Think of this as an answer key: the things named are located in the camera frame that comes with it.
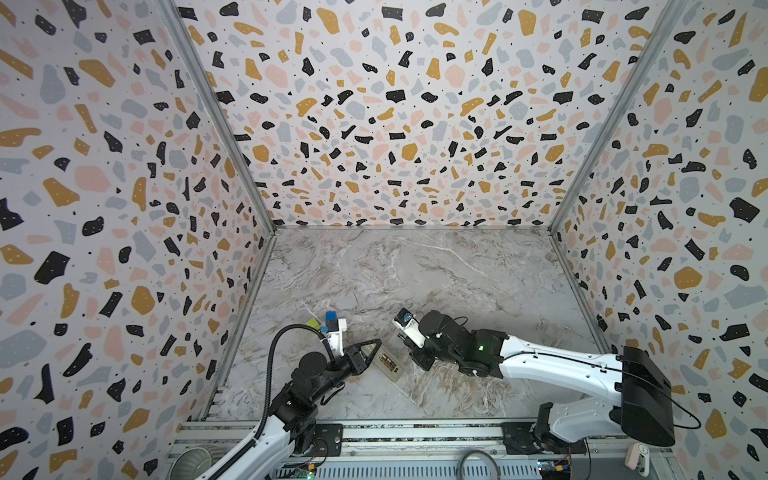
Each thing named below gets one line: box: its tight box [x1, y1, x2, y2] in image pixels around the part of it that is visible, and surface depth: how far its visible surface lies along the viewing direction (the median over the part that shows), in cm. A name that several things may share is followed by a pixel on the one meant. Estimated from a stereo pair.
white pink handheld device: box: [625, 443, 650, 478], surface depth 72 cm
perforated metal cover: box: [274, 460, 543, 480], surface depth 72 cm
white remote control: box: [373, 347, 405, 382], surface depth 78 cm
